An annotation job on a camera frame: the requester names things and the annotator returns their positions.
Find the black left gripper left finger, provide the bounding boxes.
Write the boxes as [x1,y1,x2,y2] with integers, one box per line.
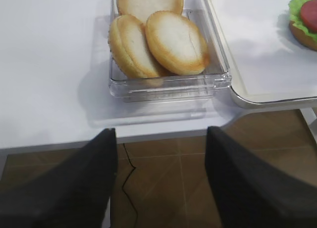
[0,129,118,228]

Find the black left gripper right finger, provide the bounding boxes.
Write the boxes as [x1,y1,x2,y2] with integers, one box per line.
[205,127,317,228]

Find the red tomato slice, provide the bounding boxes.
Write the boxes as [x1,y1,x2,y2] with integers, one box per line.
[300,0,317,33]

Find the green lettuce leaf on bun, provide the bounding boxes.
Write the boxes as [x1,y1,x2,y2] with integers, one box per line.
[288,0,317,43]

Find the clear bun container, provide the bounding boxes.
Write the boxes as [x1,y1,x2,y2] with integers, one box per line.
[109,0,232,102]

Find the white metal serving tray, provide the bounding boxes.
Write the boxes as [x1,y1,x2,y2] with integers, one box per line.
[199,0,317,110]

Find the white paper tray liner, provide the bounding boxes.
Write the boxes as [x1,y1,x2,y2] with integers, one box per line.
[209,0,317,95]

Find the bottom bun on tray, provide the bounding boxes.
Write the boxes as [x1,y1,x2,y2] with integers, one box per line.
[289,21,317,51]

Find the front bun half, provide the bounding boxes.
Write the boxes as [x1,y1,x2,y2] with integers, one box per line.
[145,10,211,75]

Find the rear bun half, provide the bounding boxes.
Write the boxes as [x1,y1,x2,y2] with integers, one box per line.
[116,0,184,23]

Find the black cable on floor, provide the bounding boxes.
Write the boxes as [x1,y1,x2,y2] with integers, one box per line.
[121,143,138,228]

